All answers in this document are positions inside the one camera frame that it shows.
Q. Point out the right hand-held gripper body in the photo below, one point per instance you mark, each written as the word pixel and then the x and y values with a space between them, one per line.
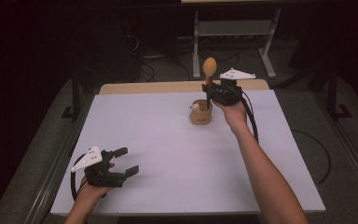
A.
pixel 228 93

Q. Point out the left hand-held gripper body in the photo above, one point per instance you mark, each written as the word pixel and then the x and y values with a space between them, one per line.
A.
pixel 101 177

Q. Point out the beige brush holder cup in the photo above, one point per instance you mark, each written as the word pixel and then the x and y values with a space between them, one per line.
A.
pixel 201 118

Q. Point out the person's left hand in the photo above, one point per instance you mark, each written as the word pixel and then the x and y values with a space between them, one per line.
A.
pixel 90 193

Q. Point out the person's right hand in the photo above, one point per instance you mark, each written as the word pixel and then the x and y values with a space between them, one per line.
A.
pixel 234 115

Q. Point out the white table cover board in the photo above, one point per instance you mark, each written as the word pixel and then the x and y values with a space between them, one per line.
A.
pixel 167 149

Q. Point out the wooden table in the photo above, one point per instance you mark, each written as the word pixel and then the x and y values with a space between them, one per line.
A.
pixel 155 86

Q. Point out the black metal stand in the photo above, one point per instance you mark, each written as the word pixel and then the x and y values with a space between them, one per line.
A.
pixel 75 96
pixel 334 93

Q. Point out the metal floor rail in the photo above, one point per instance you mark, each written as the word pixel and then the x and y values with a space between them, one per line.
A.
pixel 56 171
pixel 351 155

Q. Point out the white metal desk frame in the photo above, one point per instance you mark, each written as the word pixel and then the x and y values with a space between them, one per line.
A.
pixel 233 28

